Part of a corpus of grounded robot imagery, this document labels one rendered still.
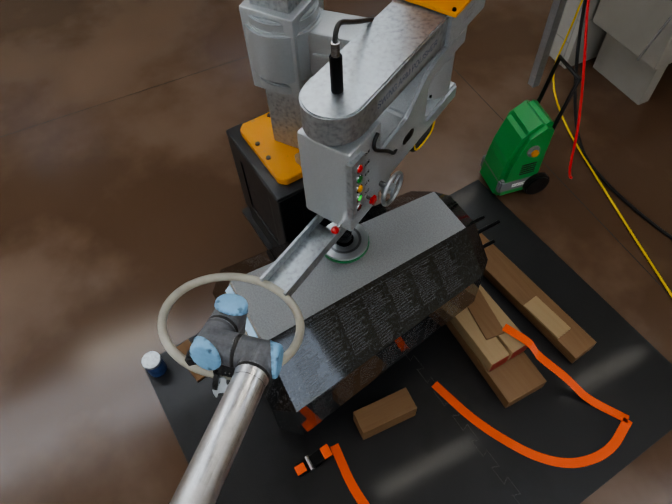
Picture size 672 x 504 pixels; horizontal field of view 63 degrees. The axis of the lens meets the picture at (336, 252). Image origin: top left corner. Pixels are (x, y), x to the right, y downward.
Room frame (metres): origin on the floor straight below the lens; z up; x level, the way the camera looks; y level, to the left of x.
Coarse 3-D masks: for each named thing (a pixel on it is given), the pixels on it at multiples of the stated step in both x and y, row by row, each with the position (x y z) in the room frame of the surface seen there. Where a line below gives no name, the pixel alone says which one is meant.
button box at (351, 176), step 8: (360, 152) 1.29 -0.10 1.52; (360, 160) 1.26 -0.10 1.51; (352, 168) 1.22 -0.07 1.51; (352, 176) 1.22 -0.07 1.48; (352, 184) 1.22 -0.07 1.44; (352, 192) 1.22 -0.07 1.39; (360, 192) 1.26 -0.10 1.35; (352, 200) 1.22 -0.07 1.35; (360, 200) 1.26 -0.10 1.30; (352, 208) 1.22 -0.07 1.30; (352, 216) 1.22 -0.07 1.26
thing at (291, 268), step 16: (320, 224) 1.33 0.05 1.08; (304, 240) 1.26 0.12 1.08; (320, 240) 1.25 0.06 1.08; (336, 240) 1.24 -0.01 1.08; (288, 256) 1.18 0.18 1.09; (304, 256) 1.18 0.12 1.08; (320, 256) 1.16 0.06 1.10; (272, 272) 1.10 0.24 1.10; (288, 272) 1.11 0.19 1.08; (304, 272) 1.08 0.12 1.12; (288, 288) 1.02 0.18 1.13
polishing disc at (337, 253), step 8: (352, 232) 1.42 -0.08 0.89; (360, 232) 1.42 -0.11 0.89; (360, 240) 1.37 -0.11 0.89; (336, 248) 1.34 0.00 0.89; (344, 248) 1.34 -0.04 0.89; (352, 248) 1.34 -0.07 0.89; (360, 248) 1.33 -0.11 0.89; (328, 256) 1.31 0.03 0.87; (336, 256) 1.30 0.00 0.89; (344, 256) 1.30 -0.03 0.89; (352, 256) 1.29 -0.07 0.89
